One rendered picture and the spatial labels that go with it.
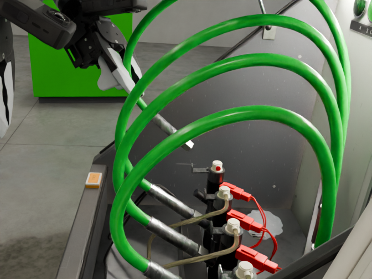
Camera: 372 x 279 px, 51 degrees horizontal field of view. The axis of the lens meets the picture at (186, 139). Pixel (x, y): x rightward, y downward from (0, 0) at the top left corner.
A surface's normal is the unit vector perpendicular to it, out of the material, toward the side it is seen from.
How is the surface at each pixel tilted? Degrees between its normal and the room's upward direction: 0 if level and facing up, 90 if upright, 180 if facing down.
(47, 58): 90
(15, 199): 0
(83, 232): 0
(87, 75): 90
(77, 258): 0
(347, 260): 80
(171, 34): 90
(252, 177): 90
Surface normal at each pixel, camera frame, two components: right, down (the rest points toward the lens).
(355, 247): -0.63, 0.12
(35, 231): 0.07, -0.90
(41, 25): 0.03, 0.46
